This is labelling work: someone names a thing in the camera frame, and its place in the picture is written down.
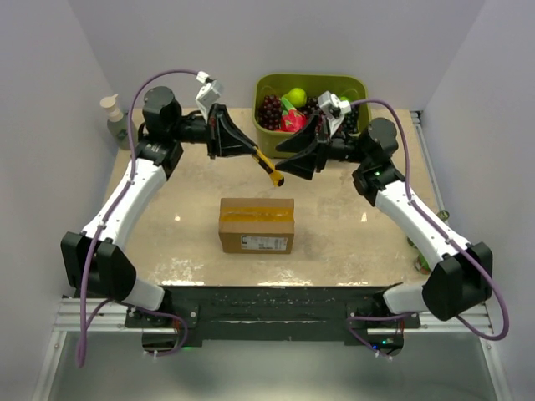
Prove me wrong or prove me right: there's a pink dragon fruit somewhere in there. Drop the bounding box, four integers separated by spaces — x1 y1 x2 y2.
279 97 307 133

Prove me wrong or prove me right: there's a yellow utility knife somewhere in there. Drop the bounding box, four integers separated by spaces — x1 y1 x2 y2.
252 147 285 187

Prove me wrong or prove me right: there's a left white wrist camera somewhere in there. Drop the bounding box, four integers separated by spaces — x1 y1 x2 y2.
196 71 222 121

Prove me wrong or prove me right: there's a dark red grape bunch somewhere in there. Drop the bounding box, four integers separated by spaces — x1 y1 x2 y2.
257 94 282 131

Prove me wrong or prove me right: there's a grey pump soap bottle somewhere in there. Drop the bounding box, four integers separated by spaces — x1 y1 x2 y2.
99 94 130 150

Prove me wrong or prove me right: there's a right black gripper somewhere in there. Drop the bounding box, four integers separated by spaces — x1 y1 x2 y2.
276 112 370 180

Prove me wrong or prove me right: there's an aluminium frame rail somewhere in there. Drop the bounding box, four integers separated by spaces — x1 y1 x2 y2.
32 294 511 401

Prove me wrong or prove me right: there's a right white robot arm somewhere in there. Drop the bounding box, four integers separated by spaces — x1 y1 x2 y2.
276 116 493 328

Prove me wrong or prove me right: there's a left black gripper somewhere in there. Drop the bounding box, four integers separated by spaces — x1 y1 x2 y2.
170 103 257 160

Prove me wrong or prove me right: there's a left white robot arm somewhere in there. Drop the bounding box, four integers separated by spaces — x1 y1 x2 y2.
60 81 257 327

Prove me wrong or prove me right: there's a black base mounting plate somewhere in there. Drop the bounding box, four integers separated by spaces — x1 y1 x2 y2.
125 286 420 356

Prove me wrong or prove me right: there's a green pear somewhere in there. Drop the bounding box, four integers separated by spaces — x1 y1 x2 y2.
285 88 308 108

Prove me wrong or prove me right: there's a green glass bottle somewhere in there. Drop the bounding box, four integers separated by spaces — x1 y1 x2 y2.
406 210 450 248
414 253 431 275

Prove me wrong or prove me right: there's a green plastic tub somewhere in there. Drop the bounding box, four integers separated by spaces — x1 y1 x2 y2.
252 73 368 158

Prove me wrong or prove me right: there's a brown cardboard express box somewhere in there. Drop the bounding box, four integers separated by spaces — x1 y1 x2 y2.
218 198 295 255

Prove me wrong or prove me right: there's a black grape bunch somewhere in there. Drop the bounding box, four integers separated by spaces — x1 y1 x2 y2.
341 105 359 135

